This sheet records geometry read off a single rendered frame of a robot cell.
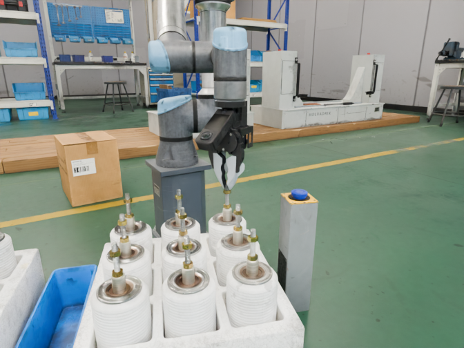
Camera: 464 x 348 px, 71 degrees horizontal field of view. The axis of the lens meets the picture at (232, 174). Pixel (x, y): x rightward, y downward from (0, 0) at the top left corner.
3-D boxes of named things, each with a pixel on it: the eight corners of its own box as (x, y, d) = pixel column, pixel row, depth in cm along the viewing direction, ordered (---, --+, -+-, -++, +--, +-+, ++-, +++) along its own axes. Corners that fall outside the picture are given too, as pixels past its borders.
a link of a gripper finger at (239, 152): (245, 172, 77) (244, 135, 75) (242, 174, 76) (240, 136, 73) (228, 170, 79) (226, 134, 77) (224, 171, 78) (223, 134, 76)
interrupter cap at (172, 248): (162, 244, 72) (162, 241, 71) (195, 237, 74) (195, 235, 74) (170, 262, 65) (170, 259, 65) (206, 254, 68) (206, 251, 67)
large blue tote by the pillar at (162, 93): (156, 111, 531) (155, 88, 520) (179, 110, 553) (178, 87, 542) (169, 114, 492) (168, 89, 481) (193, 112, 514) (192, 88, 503)
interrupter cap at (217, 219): (246, 217, 85) (246, 214, 85) (235, 229, 78) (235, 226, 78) (219, 212, 88) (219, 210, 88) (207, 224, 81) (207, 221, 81)
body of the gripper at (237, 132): (253, 149, 81) (255, 99, 78) (236, 157, 74) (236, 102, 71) (228, 146, 85) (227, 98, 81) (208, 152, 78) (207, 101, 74)
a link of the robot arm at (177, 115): (159, 132, 119) (157, 94, 115) (196, 131, 121) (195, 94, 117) (157, 138, 108) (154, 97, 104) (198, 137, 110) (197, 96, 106)
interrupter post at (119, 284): (109, 294, 56) (107, 277, 55) (118, 285, 58) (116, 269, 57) (121, 297, 55) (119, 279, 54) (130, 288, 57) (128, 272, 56)
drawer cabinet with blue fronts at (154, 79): (141, 105, 626) (139, 68, 606) (165, 104, 649) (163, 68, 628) (150, 108, 578) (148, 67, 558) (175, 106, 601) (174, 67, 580)
